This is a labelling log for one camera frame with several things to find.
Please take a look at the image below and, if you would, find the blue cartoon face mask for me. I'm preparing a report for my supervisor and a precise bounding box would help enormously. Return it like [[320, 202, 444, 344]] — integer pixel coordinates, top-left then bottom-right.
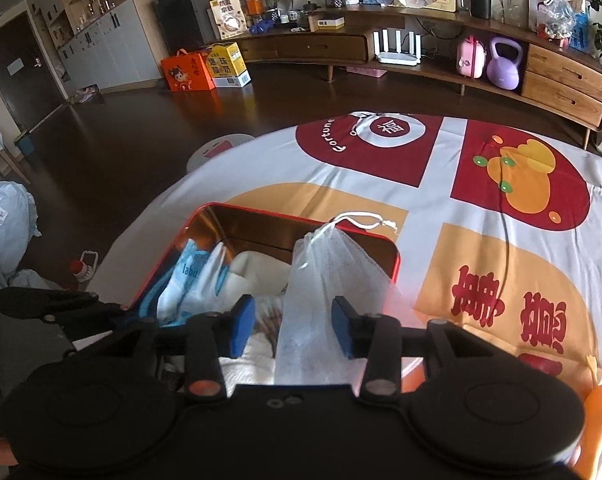
[[156, 238, 228, 326]]

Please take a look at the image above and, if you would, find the white cloth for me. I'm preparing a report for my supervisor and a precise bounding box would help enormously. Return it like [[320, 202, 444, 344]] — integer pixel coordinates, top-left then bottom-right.
[[220, 252, 291, 394]]

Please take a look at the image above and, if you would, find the white mesh drawstring bag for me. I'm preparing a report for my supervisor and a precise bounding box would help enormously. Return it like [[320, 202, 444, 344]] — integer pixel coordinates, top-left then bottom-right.
[[274, 211, 422, 390]]

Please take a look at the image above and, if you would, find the yellow rubber duck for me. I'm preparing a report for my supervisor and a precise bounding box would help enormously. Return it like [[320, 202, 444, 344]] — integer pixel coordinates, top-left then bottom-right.
[[573, 354, 602, 479]]

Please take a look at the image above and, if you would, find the blue cloth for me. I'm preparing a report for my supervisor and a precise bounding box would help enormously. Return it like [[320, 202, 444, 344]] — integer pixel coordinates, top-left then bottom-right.
[[138, 266, 175, 318]]

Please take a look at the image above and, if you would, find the red square tin box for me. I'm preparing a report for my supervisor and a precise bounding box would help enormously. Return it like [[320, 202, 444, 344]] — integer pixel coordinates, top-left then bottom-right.
[[139, 211, 396, 391]]

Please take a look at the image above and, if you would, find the grey plastic bag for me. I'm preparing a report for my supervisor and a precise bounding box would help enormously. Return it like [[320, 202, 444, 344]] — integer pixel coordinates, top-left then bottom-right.
[[0, 181, 61, 290]]

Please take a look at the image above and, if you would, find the orange gift box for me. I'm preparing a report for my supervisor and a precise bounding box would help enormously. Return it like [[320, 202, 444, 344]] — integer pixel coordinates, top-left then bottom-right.
[[161, 49, 215, 92]]

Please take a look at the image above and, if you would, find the yellow carton box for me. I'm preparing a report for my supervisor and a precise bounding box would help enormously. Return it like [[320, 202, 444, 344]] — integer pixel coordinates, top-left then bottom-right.
[[205, 42, 251, 89]]

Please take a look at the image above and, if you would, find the white wifi router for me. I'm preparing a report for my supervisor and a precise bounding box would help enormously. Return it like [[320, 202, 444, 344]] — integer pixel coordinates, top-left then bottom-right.
[[372, 29, 422, 67]]

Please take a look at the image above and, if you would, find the purple kettlebell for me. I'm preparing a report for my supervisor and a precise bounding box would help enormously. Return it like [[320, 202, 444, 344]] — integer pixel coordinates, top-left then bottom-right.
[[486, 37, 523, 91]]

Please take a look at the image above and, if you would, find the wooden TV cabinet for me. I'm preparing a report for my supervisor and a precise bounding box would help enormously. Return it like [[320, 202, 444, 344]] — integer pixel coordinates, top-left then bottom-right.
[[235, 4, 602, 139]]

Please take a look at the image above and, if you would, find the cereal box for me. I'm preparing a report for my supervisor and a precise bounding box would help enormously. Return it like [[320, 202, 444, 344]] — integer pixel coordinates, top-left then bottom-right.
[[210, 0, 248, 40]]

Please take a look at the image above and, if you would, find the black cylinder speaker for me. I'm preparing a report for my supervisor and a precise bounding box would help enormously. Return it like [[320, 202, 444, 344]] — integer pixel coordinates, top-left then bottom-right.
[[470, 0, 492, 21]]

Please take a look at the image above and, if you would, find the clear plastic bag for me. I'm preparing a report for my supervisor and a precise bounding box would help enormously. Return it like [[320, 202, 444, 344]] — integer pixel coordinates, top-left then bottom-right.
[[536, 0, 576, 49]]

